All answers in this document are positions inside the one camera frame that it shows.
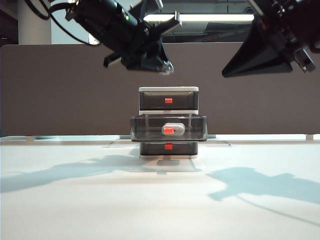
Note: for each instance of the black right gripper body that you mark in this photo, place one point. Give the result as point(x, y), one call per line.
point(272, 22)

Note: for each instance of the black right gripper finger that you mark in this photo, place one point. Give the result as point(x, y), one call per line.
point(250, 47)
point(270, 65)

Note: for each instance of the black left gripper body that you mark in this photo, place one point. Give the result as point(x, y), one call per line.
point(140, 40)

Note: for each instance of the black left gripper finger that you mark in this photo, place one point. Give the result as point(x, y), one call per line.
point(163, 60)
point(142, 62)

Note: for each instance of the white earphone charging case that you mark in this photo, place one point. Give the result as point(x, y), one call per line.
point(179, 128)

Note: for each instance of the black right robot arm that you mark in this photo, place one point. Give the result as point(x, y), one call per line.
point(305, 20)

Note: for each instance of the small three-drawer storage cabinet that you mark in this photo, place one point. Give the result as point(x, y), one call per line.
point(168, 88)

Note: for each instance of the long ceiling light strip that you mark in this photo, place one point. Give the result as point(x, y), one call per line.
point(212, 17)

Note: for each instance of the brown desk partition panel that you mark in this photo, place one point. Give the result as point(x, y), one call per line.
point(50, 100)

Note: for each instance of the grey round column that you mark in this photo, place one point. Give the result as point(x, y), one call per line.
point(30, 32)

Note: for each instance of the silver wall plate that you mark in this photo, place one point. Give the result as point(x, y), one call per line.
point(91, 40)

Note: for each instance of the white partition support bracket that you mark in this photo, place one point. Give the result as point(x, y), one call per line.
point(310, 137)
point(30, 139)

